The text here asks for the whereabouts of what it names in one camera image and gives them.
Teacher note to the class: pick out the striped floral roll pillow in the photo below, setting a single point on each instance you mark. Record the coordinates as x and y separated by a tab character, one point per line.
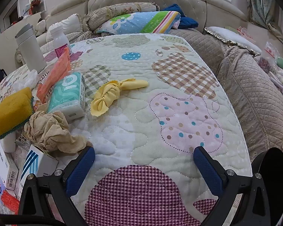
103	16

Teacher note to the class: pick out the white pink printed wrapper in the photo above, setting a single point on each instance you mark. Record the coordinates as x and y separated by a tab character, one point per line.
41	81

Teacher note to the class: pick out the crumpled white tissue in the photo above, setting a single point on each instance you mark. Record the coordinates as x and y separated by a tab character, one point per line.
26	80

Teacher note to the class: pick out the pink small boxes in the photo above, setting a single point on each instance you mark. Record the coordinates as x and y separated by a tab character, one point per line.
279	83

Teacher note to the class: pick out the green round toy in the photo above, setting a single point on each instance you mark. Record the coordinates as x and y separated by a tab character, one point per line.
281	64

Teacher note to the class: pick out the clear plastic bag pink contents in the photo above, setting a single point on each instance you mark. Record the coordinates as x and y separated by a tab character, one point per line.
266	61

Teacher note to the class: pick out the white box blue stripes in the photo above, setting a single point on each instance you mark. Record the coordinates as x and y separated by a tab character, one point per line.
40	162

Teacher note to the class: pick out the teal tissue pack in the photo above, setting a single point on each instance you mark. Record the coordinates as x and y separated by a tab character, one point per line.
66	96

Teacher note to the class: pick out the colourful striped pillow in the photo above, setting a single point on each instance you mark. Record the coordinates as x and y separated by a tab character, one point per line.
136	22

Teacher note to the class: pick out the pale green floral curtain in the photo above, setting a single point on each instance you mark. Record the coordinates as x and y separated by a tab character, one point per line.
261	7

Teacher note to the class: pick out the yellow green sponge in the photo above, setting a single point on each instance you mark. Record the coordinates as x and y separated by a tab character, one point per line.
11	110

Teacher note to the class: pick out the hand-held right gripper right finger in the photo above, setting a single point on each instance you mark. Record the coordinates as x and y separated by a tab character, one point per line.
208	171

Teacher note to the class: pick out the patchwork quilted blanket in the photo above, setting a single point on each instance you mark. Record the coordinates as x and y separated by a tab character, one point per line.
141	127

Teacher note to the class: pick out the white thermos bottle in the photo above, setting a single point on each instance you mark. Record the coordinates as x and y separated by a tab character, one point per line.
29	49

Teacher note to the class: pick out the blue knitted cloth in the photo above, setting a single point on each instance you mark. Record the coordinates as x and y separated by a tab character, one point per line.
188	21

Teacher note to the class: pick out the crumpled beige cloth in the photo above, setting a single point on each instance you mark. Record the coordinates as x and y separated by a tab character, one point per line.
49	131

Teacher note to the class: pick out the beige quilted sofa cover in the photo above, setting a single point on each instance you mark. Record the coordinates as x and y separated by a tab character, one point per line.
250	94

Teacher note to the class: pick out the plain white pillow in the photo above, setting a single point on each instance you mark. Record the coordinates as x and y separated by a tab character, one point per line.
68	24

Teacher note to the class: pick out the white pill bottle pink label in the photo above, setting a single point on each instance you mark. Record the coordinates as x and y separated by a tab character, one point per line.
59	40

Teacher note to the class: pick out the orange crinkled wrapper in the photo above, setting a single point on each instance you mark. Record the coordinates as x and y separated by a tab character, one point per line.
9	201

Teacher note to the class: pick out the white box with barcode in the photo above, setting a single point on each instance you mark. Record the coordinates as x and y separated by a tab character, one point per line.
4	169

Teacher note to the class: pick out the yellow knotted cloth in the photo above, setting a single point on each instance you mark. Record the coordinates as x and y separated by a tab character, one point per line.
106	96

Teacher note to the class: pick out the orange snack packet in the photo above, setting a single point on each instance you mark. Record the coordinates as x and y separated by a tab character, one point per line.
54	75

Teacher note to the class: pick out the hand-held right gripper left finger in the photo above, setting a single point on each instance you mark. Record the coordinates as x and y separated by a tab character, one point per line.
81	171

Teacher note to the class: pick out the white pillow gold trim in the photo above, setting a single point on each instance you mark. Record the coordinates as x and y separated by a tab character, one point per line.
226	36

